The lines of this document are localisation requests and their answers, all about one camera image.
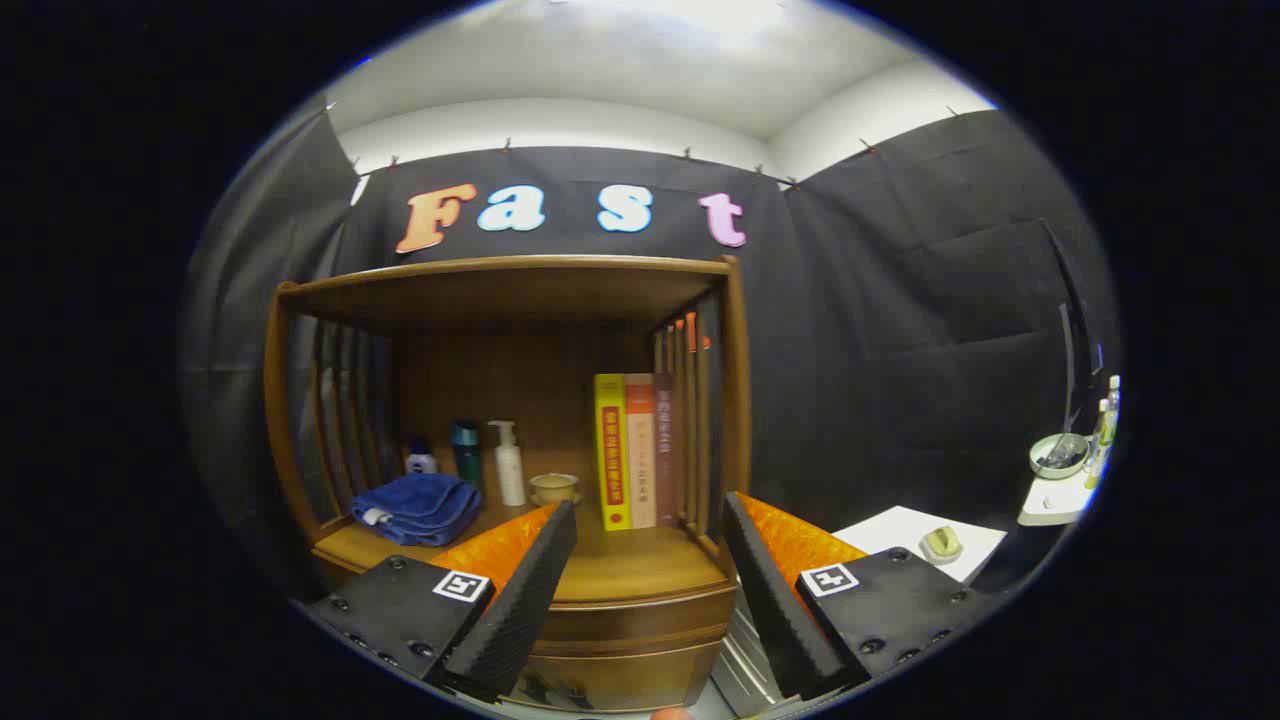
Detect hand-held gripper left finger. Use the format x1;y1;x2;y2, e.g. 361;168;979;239
305;500;579;704

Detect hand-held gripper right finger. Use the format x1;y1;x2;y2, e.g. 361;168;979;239
722;491;1001;701

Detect wooden drawer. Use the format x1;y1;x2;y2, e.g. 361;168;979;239
510;600;739;713

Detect wooden countertop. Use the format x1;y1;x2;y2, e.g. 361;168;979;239
312;498;739;607

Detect wooden cabinet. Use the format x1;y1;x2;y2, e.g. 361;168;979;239
263;254;753;713

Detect beige lidded teacup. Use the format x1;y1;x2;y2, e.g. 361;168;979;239
528;472;583;507

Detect white pump bottle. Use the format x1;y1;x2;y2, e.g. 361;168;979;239
487;420;528;508

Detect white box appliance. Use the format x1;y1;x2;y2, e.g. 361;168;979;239
832;505;1008;584

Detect blue folded towel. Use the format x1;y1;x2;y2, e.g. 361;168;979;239
350;472;484;548

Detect teal cylindrical bottle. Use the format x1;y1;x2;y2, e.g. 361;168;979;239
449;420;484;491

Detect yellow book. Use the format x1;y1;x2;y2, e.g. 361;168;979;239
593;373;634;532

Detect dark red book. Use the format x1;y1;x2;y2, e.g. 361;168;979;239
653;372;676;526

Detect orange and white book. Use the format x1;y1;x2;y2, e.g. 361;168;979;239
624;373;658;530

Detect white side shelf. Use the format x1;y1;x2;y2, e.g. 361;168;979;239
1018;470;1101;527

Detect pale green bowl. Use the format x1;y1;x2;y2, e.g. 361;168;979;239
1029;433;1091;480

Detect black backdrop cloth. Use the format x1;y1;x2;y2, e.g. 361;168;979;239
180;100;1121;601

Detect clear bottles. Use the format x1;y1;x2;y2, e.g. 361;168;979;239
1085;375;1121;491

